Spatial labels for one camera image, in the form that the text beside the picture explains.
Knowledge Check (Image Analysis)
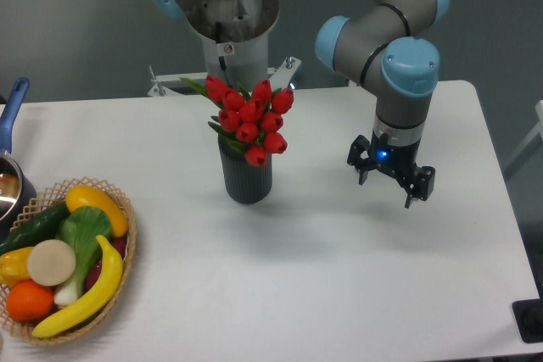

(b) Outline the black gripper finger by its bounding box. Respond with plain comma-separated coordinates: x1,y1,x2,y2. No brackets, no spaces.
347,135,372,185
405,166,436,209

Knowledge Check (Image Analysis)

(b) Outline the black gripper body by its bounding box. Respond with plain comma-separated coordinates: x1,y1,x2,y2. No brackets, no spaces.
364,133,420,187

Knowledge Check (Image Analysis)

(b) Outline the red tulip bouquet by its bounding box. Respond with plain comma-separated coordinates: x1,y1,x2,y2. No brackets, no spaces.
182,75,294,167

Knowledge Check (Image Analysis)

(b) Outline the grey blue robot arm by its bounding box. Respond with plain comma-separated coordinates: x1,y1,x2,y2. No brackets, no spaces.
153,0,450,203

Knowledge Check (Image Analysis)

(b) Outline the dark grey ribbed vase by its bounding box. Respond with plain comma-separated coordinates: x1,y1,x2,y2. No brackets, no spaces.
218,136,272,204

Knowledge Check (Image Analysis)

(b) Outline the black device at table edge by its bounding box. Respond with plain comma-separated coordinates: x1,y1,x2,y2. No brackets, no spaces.
512,298,542,343

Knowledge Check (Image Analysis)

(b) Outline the purple eggplant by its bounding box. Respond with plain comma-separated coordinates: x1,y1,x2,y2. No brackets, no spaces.
85,237,126,292

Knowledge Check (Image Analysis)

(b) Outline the yellow squash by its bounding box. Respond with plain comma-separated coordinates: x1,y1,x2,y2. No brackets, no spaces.
65,185,128,238

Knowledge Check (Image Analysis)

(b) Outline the yellow banana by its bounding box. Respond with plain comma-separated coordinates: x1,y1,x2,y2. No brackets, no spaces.
31,235,123,338

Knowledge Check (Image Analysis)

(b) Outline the green bok choy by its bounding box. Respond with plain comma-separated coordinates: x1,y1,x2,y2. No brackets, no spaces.
54,206,112,308

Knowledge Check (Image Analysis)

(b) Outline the green cucumber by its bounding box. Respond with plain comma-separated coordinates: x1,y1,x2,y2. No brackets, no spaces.
1,202,70,254

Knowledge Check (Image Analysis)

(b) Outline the beige round disc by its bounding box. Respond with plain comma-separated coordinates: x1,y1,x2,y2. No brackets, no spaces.
26,239,76,287

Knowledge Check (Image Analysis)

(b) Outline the yellow bell pepper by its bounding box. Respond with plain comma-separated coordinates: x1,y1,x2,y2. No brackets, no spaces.
1,247,33,287

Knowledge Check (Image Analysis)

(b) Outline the orange fruit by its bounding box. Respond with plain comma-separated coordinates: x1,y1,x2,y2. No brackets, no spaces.
6,280,53,321

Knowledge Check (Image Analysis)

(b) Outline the woven wicker basket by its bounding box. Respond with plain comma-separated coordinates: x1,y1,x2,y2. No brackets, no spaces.
1,176,137,346

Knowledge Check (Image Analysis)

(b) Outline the white frame at right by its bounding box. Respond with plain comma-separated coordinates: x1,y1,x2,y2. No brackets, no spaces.
502,100,542,181

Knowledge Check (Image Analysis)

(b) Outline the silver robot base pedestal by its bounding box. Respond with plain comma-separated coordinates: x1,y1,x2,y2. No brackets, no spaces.
159,0,301,91

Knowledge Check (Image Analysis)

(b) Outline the blue handled saucepan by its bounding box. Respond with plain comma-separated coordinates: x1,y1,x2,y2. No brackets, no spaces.
1,77,36,240

